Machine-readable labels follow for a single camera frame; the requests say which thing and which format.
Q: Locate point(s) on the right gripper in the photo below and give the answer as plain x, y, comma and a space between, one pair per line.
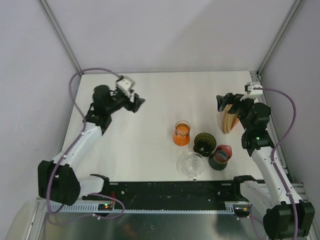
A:
222, 101

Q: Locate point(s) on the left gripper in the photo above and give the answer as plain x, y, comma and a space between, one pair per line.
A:
130, 106

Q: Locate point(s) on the brown coffee filter stack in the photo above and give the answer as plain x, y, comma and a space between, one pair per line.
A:
229, 120

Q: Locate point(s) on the orange glass flask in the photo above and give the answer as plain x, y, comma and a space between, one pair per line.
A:
181, 136

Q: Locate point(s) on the clear glass dripper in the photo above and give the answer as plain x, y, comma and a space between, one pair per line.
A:
191, 165

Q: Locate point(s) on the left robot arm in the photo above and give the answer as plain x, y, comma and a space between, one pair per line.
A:
57, 180

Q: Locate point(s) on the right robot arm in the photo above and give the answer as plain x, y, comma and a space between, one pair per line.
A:
284, 213

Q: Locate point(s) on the dark green dripper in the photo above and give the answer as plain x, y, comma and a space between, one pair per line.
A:
204, 144

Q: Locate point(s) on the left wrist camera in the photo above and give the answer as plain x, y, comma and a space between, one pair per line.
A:
125, 84

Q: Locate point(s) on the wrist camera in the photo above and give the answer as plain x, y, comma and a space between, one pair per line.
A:
125, 84
253, 89

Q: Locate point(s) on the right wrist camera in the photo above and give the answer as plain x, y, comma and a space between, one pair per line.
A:
253, 89

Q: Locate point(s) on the right aluminium frame post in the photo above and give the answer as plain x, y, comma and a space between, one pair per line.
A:
284, 27

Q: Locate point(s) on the aluminium frame post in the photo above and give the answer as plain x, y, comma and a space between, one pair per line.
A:
48, 13
284, 27

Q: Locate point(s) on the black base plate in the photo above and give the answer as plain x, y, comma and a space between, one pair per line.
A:
175, 194

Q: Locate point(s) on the grey cable duct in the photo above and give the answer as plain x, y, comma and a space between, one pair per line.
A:
106, 207

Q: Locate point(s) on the aluminium rail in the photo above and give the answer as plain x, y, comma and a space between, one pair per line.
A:
298, 192

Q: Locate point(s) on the left aluminium frame post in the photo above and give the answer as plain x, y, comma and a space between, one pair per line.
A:
48, 13

